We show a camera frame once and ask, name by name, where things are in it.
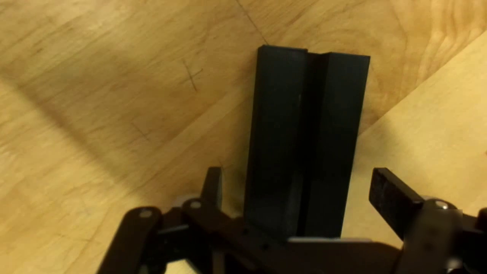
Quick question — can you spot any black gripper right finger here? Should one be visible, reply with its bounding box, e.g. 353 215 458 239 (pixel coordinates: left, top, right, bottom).
369 166 487 274

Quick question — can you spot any black grooved plastic block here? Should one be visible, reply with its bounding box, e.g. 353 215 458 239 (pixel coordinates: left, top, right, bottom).
242 44 372 241

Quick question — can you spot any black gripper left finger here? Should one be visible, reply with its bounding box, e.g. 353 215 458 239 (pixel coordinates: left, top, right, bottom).
96 166 291 274

